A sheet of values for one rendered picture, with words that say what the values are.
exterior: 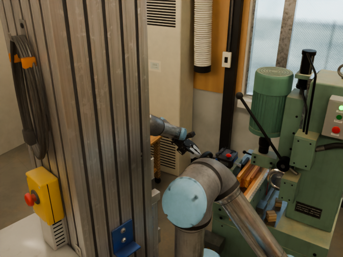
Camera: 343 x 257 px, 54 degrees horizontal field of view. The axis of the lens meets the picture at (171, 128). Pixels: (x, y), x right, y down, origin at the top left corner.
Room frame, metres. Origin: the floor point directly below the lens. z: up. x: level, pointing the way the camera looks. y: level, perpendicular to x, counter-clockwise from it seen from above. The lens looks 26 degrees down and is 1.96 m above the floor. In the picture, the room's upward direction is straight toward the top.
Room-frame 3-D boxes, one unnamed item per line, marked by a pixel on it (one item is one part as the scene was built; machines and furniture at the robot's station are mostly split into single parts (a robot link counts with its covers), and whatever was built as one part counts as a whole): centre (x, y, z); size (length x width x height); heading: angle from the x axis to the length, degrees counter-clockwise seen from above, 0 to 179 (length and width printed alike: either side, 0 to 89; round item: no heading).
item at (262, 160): (1.52, -0.49, 1.03); 0.14 x 0.07 x 0.09; 58
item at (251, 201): (1.51, -0.51, 0.93); 0.60 x 0.02 x 0.06; 148
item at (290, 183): (1.30, -0.55, 1.02); 0.09 x 0.07 x 0.12; 148
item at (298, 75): (1.46, -0.60, 1.53); 0.08 x 0.08 x 0.17; 58
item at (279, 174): (1.36, -0.52, 1.02); 0.12 x 0.03 x 0.12; 58
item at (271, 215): (1.33, -0.50, 0.82); 0.04 x 0.04 x 0.04; 8
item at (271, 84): (1.54, -0.48, 1.35); 0.18 x 0.18 x 0.31
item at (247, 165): (1.53, -0.39, 0.94); 0.21 x 0.01 x 0.08; 148
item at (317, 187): (1.38, -0.73, 1.16); 0.22 x 0.22 x 0.72; 58
